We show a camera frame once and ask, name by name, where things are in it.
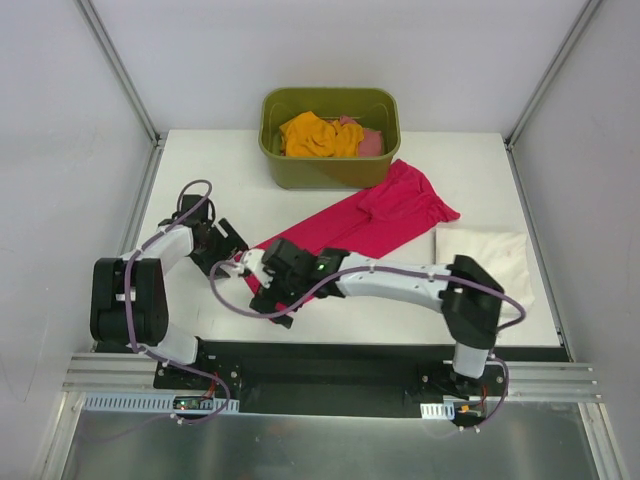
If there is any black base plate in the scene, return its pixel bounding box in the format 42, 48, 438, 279
137, 341, 569, 418

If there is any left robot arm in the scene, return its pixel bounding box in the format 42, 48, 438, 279
90, 194, 248, 389

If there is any yellow t-shirt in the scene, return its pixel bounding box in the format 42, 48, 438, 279
280, 111, 360, 158

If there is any folded white t-shirt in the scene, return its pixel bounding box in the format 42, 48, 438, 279
435, 227, 535, 311

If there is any right aluminium frame post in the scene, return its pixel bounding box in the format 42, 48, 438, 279
504, 0, 605, 152

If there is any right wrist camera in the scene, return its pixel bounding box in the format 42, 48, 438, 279
234, 248, 273, 290

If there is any aluminium frame rail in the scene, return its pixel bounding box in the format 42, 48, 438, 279
62, 353, 605, 403

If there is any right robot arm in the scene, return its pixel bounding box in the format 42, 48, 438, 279
240, 238, 504, 398

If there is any salmon pink t-shirt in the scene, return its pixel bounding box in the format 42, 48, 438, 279
339, 115, 385, 157

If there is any aluminium frame post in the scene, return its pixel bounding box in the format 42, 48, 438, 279
74, 0, 163, 146
504, 0, 605, 152

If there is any green plastic bin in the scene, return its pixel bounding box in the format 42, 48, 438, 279
258, 87, 400, 189

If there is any left aluminium frame post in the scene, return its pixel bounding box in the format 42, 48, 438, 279
74, 0, 163, 146

